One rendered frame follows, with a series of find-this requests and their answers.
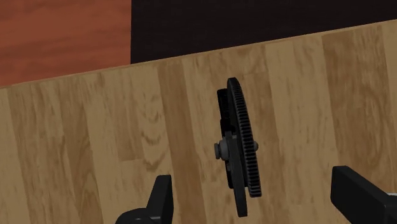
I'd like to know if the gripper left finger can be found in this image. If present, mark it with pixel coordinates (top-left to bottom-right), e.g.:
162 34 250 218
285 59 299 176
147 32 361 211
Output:
115 174 173 224

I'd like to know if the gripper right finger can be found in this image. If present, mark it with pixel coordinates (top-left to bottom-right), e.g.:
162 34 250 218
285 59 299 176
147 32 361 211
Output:
330 165 397 224

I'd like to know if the black toothed wheel tool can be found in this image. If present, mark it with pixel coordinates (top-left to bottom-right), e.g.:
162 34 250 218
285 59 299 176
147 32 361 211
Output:
214 77 263 218

